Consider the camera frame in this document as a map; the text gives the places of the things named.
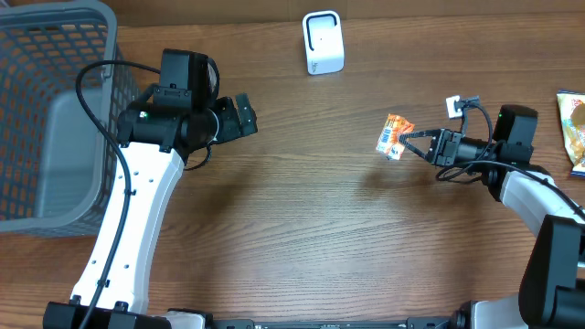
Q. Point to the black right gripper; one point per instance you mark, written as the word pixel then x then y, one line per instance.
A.
pixel 434 153

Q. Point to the white barcode scanner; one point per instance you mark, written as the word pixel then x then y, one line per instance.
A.
pixel 323 42

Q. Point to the yellow snack bag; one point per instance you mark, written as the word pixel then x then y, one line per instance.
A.
pixel 571 114

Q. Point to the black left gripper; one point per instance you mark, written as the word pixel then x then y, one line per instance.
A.
pixel 232 127

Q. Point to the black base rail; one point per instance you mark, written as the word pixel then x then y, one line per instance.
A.
pixel 441 322

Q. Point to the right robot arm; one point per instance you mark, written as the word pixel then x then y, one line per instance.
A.
pixel 551 294

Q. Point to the small orange packet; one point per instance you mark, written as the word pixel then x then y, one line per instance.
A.
pixel 388 141

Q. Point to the dark grey plastic basket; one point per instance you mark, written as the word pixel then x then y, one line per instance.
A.
pixel 63 86

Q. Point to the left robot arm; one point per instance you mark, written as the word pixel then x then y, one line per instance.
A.
pixel 156 133

